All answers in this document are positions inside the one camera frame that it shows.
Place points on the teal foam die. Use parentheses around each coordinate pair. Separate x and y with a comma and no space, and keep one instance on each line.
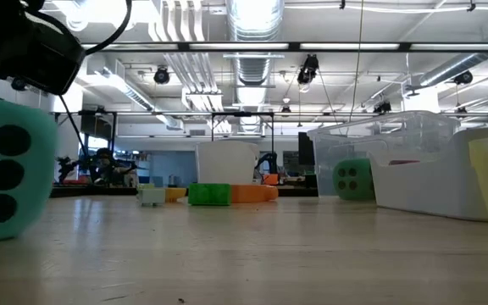
(40,190)

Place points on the green foam die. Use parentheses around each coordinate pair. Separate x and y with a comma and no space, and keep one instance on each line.
(364,186)

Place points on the black background robot arm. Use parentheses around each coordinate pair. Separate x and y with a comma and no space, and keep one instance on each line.
(265,163)

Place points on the black background robot arms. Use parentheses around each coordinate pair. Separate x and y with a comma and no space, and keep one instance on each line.
(64,165)

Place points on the person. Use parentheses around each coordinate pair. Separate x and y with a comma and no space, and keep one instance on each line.
(104,163)

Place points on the black ceiling spotlight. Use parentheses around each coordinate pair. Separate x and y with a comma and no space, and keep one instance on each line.
(463,77)
(382,107)
(162,76)

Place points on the pale green small block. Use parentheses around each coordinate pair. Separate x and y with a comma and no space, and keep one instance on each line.
(146,186)

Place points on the blue partition panel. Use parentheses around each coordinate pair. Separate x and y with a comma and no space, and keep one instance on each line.
(172,167)

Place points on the white teal small block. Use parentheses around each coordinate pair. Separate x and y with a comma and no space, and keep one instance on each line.
(151,197)

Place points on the white round plastic cup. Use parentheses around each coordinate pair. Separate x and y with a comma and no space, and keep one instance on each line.
(225,163)

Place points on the green toy brick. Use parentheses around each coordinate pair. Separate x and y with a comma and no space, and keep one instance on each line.
(209,195)

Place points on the black overhead light bar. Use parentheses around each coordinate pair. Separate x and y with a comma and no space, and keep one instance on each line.
(295,46)

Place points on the orange carrot toy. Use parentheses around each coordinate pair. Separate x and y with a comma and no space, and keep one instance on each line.
(252,193)

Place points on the orange background object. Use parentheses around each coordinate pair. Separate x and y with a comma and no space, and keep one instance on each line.
(270,179)

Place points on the black background monitor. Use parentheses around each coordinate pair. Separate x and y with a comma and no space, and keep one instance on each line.
(305,148)

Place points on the white plastic bin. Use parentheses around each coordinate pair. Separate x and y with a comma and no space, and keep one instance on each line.
(430,190)

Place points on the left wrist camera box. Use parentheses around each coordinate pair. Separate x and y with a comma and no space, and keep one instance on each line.
(49,55)

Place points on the black hanging camera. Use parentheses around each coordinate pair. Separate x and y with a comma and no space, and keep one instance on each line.
(308,70)

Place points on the slanted silver ceiling duct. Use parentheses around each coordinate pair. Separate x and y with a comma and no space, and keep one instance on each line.
(460,63)

